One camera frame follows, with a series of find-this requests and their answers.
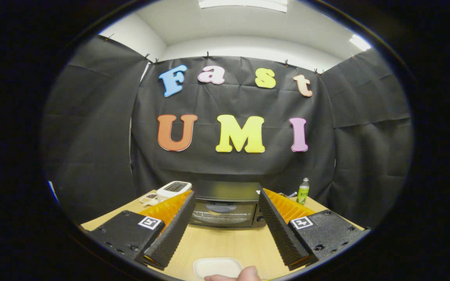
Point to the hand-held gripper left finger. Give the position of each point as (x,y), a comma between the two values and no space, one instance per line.
(172,238)

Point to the black toaster oven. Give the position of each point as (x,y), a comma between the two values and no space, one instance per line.
(225,191)

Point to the small ceiling light panel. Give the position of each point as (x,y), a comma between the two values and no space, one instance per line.
(360,42)

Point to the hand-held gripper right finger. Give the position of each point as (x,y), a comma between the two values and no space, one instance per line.
(281,234)

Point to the small white tray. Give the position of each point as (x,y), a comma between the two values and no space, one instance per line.
(148,198)

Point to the long ceiling light panel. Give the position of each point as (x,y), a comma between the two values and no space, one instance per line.
(244,4)

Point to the white pop-up toaster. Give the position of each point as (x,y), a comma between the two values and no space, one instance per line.
(172,187)

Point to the green drink bottle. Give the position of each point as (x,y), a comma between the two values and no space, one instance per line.
(303,193)

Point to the white plate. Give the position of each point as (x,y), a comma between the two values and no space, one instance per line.
(217,267)

